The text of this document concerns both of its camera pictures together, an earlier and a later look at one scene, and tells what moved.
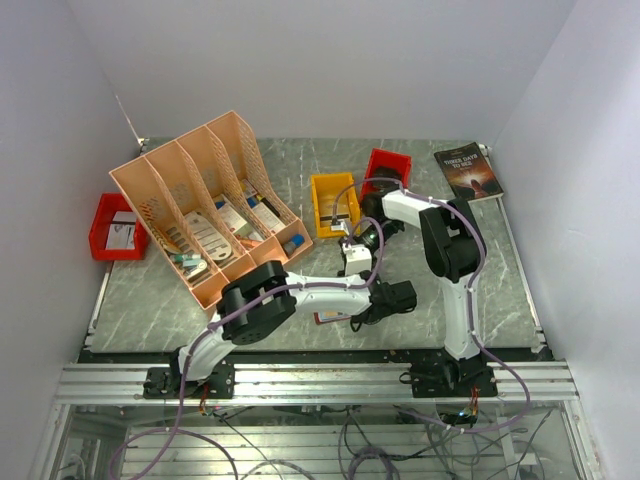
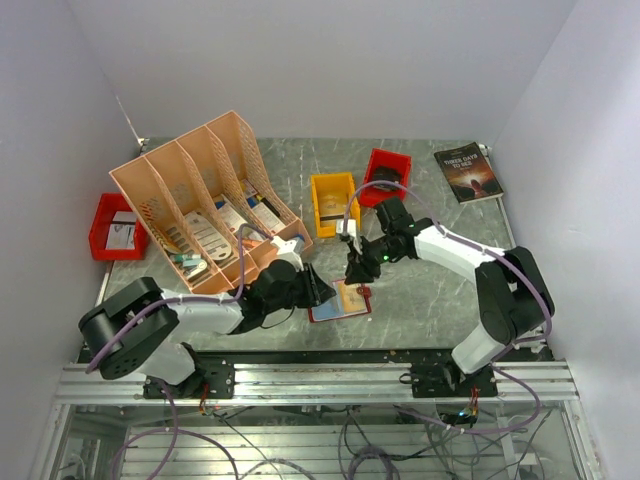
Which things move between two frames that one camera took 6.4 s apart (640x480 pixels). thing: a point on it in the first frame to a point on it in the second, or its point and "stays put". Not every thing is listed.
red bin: (117, 232) stays put
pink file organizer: (211, 202) stays put
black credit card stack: (386, 172) stays put
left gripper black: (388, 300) to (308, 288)
